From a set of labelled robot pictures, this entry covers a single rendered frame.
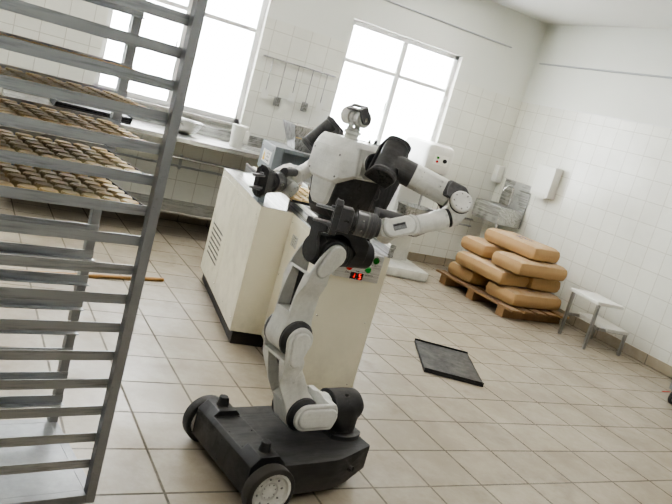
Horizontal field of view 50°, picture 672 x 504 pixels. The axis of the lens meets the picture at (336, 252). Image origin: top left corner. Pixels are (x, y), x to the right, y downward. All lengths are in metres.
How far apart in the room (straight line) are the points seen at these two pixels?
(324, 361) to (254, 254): 0.82
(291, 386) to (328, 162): 0.88
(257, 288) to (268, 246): 0.26
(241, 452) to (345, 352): 1.09
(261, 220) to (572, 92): 5.00
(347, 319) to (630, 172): 4.51
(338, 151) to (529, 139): 6.16
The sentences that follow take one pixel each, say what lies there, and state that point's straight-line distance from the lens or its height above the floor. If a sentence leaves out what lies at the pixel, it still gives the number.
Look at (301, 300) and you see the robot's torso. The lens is 2.68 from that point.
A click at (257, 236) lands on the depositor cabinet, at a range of 4.07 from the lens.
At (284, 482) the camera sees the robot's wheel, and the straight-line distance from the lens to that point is 2.75.
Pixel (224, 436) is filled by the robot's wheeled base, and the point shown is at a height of 0.18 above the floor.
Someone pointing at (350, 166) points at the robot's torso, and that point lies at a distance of 2.54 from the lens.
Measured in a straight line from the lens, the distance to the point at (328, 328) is 3.58.
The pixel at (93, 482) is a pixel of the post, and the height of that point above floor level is 0.19.
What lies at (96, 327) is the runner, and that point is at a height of 0.69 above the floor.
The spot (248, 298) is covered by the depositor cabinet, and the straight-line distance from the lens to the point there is 4.17.
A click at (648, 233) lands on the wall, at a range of 7.28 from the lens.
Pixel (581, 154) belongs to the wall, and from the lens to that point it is 8.00.
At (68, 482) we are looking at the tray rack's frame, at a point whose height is 0.15.
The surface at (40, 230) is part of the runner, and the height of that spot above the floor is 0.96.
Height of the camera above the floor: 1.48
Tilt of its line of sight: 11 degrees down
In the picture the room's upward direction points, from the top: 16 degrees clockwise
